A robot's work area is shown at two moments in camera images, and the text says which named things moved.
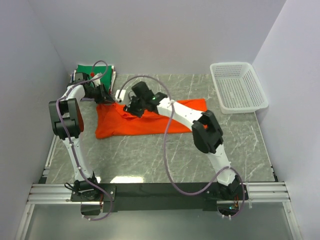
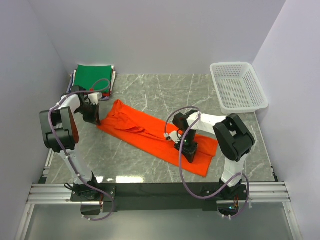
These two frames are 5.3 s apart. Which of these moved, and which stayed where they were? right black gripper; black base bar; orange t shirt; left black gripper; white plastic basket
Moved: right black gripper; left black gripper; orange t shirt
Stayed: black base bar; white plastic basket
